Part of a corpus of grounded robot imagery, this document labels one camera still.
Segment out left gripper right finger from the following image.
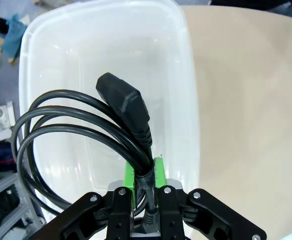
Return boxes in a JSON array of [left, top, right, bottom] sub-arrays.
[[155, 157, 266, 240]]

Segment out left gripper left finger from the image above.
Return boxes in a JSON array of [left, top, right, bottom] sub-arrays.
[[30, 161, 136, 240]]

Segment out thick black power cable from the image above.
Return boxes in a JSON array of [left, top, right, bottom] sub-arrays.
[[12, 72, 160, 227]]

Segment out clear plastic storage box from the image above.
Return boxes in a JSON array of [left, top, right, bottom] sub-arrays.
[[19, 0, 202, 238]]

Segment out blue cloth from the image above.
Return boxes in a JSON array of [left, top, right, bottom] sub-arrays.
[[3, 13, 28, 65]]

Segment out aluminium frame stand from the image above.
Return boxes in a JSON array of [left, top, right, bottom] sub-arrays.
[[0, 172, 46, 240]]

